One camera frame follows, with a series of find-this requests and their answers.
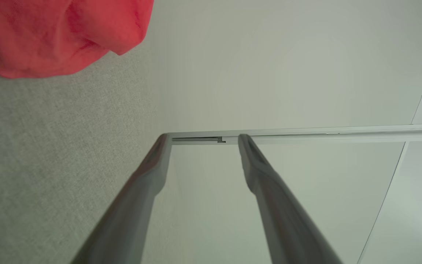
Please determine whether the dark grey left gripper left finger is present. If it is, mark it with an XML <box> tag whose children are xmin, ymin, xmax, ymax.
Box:
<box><xmin>71</xmin><ymin>133</ymin><xmax>171</xmax><ymax>264</ymax></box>

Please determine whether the grey metal partition post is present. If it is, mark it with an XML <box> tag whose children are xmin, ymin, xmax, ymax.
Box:
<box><xmin>160</xmin><ymin>124</ymin><xmax>422</xmax><ymax>146</ymax></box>

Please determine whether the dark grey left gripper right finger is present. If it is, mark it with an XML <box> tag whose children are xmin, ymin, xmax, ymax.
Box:
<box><xmin>238</xmin><ymin>134</ymin><xmax>343</xmax><ymax>264</ymax></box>

